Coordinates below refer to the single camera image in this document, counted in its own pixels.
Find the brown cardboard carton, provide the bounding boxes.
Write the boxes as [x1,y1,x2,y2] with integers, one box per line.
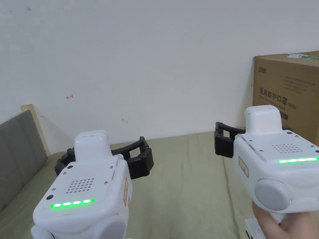
[252,50,319,148]

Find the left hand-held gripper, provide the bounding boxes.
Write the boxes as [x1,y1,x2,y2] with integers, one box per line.
[31,129,155,239]

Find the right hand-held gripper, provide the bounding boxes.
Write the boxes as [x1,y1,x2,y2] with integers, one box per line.
[214,105,319,239]

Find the bed with pale green sheet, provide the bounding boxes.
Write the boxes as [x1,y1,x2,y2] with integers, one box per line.
[0,129,255,239]

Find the grey padded headboard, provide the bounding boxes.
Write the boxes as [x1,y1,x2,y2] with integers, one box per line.
[0,104,49,213]

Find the person's right hand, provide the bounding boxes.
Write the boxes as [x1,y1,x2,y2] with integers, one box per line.
[251,202,319,239]

